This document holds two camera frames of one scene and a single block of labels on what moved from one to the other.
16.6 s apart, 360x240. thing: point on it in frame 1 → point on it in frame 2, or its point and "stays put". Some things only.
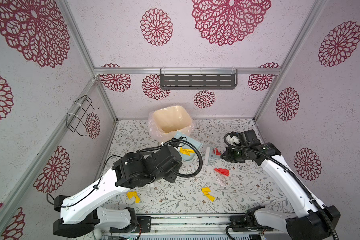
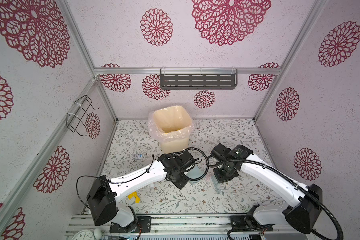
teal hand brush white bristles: [210, 156] → [217, 185]
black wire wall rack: [76, 116] stays put
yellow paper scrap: [130, 194] stays put
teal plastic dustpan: [188, 152] → [195, 172]
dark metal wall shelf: [198, 78] stays put
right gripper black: [228, 157] → [219, 178]
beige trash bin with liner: [166, 123] stays put
